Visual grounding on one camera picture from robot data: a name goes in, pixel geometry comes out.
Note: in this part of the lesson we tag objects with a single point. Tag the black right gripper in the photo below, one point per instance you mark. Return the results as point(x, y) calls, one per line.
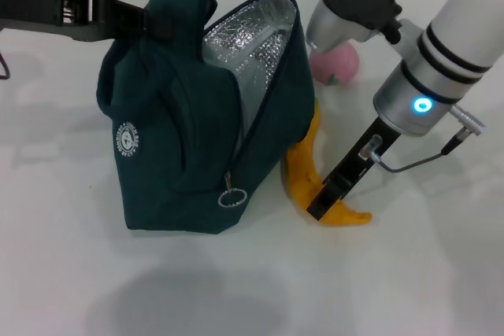
point(366, 155)

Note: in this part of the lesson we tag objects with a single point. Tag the pink toy peach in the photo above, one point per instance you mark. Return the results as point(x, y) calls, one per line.
point(338, 66)

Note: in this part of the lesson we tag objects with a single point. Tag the dark teal insulated lunch bag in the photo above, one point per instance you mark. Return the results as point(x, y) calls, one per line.
point(173, 135)

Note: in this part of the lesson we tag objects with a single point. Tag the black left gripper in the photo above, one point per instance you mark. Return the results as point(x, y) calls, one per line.
point(39, 7)

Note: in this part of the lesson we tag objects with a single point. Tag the yellow banana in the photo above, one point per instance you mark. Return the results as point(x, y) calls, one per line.
point(299, 182)

